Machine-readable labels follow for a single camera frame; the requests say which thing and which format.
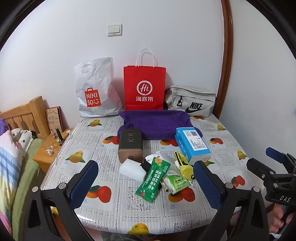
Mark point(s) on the grey waist bag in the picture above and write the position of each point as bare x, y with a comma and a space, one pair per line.
192, 97

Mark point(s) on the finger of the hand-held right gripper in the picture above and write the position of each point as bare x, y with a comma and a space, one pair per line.
272, 155
260, 169

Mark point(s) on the green tissue packet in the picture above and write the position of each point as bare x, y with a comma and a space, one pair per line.
179, 184

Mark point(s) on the wooden door frame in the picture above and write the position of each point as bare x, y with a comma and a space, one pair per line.
227, 58

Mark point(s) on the white light switch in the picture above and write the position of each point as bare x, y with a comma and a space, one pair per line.
114, 30

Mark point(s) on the green snack packet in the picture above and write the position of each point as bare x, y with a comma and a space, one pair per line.
150, 183

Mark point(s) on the green blanket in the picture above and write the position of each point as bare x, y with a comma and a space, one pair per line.
27, 180

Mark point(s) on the person's right hand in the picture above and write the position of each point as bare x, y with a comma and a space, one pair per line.
276, 220

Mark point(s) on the yellow pouch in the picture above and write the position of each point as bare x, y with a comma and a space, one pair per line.
185, 169

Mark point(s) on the illustrated book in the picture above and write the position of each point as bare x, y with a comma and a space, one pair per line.
54, 119

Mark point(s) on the white plastic shopping bag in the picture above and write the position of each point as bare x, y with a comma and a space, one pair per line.
97, 81

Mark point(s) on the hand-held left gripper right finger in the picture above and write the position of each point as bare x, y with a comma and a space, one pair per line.
208, 183

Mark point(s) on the white sponge block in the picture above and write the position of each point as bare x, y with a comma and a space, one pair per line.
131, 170

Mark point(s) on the red paper bag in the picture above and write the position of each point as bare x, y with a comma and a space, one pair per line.
144, 88

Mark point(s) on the blue tissue box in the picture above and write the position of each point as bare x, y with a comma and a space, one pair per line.
192, 143

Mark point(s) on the wooden headboard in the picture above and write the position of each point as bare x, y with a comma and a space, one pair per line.
25, 111

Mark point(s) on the brown rectangular box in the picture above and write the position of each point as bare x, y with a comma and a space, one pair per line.
130, 146

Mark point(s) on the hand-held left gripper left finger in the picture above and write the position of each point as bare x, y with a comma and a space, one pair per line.
84, 183

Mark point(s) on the wooden nightstand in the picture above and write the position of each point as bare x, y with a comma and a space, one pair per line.
45, 155

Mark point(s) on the purple towel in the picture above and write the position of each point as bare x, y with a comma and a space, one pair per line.
157, 122

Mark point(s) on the small black pouch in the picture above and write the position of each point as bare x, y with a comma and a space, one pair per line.
144, 166

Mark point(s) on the striped pastel bedding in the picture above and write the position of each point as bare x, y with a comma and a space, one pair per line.
8, 166

